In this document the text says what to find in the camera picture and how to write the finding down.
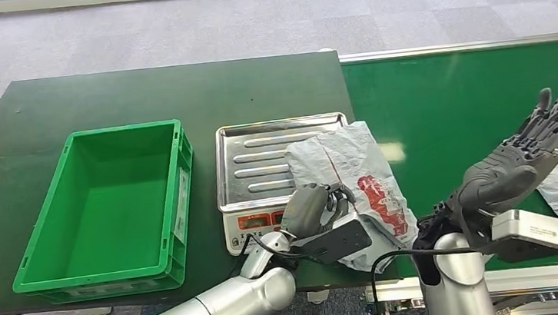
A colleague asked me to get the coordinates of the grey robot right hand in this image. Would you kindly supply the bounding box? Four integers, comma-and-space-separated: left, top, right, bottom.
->
435, 71, 558, 224

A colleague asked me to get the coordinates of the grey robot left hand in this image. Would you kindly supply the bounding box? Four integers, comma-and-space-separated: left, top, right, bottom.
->
275, 178, 360, 241

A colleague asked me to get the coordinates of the grey mailer package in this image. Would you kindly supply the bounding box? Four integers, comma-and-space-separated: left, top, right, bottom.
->
281, 115, 424, 282

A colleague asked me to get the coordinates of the green conveyor belt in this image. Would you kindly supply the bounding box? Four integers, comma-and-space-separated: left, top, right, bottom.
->
340, 41, 558, 284

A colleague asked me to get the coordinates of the white electronic scale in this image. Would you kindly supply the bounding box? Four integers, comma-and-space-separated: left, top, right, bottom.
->
221, 203, 300, 258

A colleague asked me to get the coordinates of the steel scale tray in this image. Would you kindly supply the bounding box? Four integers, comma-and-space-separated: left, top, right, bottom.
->
210, 111, 357, 214

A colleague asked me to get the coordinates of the green plastic crate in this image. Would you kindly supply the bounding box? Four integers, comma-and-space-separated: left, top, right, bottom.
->
0, 117, 208, 309

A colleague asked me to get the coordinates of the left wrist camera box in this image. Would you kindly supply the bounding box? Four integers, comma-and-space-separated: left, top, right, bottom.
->
287, 211, 374, 270

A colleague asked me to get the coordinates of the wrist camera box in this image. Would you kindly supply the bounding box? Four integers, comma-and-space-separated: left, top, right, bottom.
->
287, 211, 374, 270
476, 204, 558, 267

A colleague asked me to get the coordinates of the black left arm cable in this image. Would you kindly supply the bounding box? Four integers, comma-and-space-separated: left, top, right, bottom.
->
237, 227, 315, 270

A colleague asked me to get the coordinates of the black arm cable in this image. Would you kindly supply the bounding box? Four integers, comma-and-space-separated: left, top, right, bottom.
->
368, 243, 484, 315
237, 227, 315, 270

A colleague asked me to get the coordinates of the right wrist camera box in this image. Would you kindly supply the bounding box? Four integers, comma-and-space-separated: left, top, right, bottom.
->
476, 204, 558, 267

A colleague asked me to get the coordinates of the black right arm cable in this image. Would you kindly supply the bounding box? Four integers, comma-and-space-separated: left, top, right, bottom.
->
368, 243, 484, 315

